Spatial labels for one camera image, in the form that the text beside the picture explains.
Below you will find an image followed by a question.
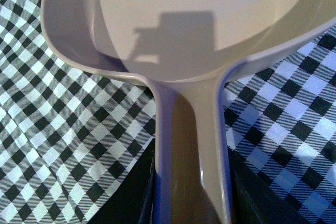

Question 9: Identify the beige plastic dustpan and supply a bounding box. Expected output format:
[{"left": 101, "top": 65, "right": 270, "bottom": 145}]
[{"left": 41, "top": 0, "right": 335, "bottom": 223}]

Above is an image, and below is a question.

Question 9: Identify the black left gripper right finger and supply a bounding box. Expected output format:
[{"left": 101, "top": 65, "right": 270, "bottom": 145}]
[{"left": 230, "top": 151, "right": 305, "bottom": 223}]

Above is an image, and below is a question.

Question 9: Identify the black white checkered cloth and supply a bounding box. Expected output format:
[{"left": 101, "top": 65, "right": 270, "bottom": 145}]
[{"left": 1, "top": 0, "right": 335, "bottom": 223}]

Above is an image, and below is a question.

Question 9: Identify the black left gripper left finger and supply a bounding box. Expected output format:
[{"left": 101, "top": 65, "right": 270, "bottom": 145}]
[{"left": 89, "top": 140, "right": 155, "bottom": 223}]

